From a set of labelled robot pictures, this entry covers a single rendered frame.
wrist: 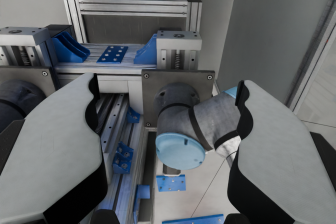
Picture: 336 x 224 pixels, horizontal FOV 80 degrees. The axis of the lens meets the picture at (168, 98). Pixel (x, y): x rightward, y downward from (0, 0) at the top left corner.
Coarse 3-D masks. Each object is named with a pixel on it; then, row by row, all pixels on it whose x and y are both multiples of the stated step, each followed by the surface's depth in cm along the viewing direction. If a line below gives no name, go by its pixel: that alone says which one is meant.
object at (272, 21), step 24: (240, 0) 126; (264, 0) 95; (288, 0) 76; (312, 0) 64; (240, 24) 124; (264, 24) 94; (288, 24) 75; (312, 24) 63; (240, 48) 122; (264, 48) 93; (288, 48) 75; (240, 72) 120; (264, 72) 92; (288, 72) 74
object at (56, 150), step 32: (64, 96) 9; (96, 96) 11; (32, 128) 7; (64, 128) 7; (32, 160) 6; (64, 160) 6; (96, 160) 6; (0, 192) 5; (32, 192) 5; (64, 192) 5; (96, 192) 6
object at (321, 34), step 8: (328, 8) 57; (328, 16) 56; (320, 24) 59; (328, 24) 56; (320, 32) 59; (328, 32) 58; (312, 40) 62; (320, 40) 59; (312, 48) 63; (320, 48) 60; (304, 56) 65; (312, 56) 62; (304, 64) 65; (312, 64) 63; (304, 72) 65; (296, 80) 69; (304, 80) 66; (216, 88) 170; (296, 88) 68; (288, 96) 73; (296, 96) 69; (288, 104) 72
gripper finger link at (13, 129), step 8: (16, 120) 7; (24, 120) 7; (8, 128) 7; (16, 128) 7; (0, 136) 7; (8, 136) 7; (16, 136) 7; (0, 144) 6; (8, 144) 6; (0, 152) 6; (8, 152) 6; (0, 160) 6; (0, 168) 6
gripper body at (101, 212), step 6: (96, 210) 5; (102, 210) 5; (108, 210) 5; (96, 216) 5; (102, 216) 5; (108, 216) 5; (114, 216) 5; (228, 216) 5; (234, 216) 5; (240, 216) 5; (90, 222) 4; (96, 222) 4; (102, 222) 4; (108, 222) 4; (114, 222) 4; (228, 222) 5; (234, 222) 5; (240, 222) 5; (246, 222) 5
